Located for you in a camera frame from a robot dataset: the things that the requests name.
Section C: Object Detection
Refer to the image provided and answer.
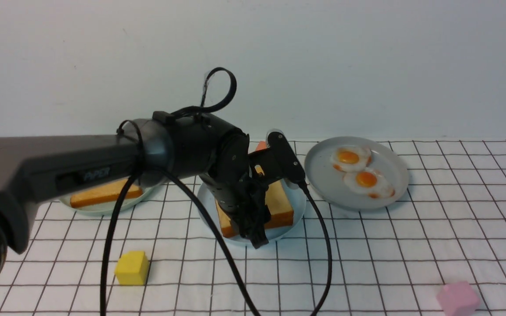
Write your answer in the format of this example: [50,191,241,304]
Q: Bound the right fried egg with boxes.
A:
[343,168,395,199]

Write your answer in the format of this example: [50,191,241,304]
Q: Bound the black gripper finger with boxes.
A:
[246,219,269,249]

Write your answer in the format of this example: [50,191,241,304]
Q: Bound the toast slice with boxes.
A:
[70,178,143,208]
[215,180,294,240]

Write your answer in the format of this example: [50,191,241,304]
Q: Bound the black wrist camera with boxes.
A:
[248,129,307,190]

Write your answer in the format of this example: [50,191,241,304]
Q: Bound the checkered white tablecloth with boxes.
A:
[0,140,506,316]

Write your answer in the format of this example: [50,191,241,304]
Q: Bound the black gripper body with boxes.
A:
[200,170,271,233]

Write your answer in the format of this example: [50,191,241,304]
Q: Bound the pink cube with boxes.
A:
[436,281,481,316]

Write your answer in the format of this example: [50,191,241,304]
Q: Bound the grey plate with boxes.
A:
[304,136,410,209]

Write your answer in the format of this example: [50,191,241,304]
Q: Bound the fried egg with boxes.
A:
[343,168,395,199]
[330,146,372,173]

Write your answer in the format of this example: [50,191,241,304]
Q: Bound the orange cube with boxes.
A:
[255,141,267,151]

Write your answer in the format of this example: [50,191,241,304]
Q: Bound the back fried egg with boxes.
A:
[330,146,372,173]

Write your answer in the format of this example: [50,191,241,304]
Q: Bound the yellow cube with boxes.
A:
[114,251,149,286]

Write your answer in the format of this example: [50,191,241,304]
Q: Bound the light green plate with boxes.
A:
[58,185,163,216]

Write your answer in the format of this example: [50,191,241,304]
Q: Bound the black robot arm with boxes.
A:
[0,107,271,272]

